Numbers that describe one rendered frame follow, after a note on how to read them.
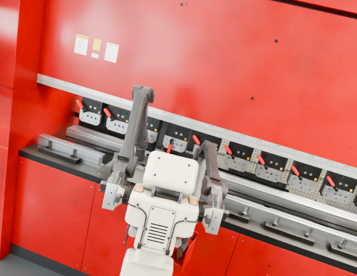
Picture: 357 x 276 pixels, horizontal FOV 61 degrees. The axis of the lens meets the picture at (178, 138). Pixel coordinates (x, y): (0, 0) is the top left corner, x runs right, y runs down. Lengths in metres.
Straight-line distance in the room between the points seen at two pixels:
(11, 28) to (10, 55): 0.16
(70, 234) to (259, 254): 1.29
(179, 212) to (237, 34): 1.06
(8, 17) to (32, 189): 1.13
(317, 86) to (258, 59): 0.35
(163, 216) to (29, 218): 1.49
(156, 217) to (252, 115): 0.90
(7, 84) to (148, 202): 1.31
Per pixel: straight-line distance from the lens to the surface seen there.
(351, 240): 2.18
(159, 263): 1.39
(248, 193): 2.27
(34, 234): 2.59
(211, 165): 1.52
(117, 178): 1.31
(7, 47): 2.15
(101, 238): 2.29
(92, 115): 2.10
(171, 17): 1.88
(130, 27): 1.96
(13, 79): 2.14
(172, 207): 1.20
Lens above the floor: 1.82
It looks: 17 degrees down
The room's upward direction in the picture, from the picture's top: 14 degrees clockwise
